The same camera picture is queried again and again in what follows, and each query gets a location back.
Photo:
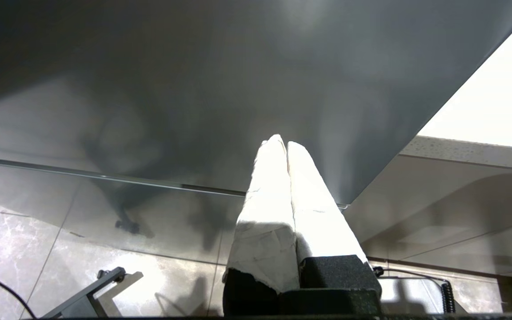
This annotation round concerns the grey glossy refrigerator door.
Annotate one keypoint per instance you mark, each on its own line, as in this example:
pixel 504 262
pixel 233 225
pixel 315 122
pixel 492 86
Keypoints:
pixel 38 191
pixel 194 66

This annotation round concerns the tall beige side panel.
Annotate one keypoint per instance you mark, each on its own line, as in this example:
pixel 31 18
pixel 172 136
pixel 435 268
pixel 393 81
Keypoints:
pixel 482 89

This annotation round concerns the grey under-counter cabinet front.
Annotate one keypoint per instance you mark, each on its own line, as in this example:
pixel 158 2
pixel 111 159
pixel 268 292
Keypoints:
pixel 438 200

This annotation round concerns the grey robot base chassis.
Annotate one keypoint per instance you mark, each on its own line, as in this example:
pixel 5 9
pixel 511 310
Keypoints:
pixel 82 302

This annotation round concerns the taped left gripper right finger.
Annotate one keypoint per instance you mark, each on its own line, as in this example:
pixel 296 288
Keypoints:
pixel 318 222

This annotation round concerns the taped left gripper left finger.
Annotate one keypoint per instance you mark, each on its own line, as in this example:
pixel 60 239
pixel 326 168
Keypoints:
pixel 265 222

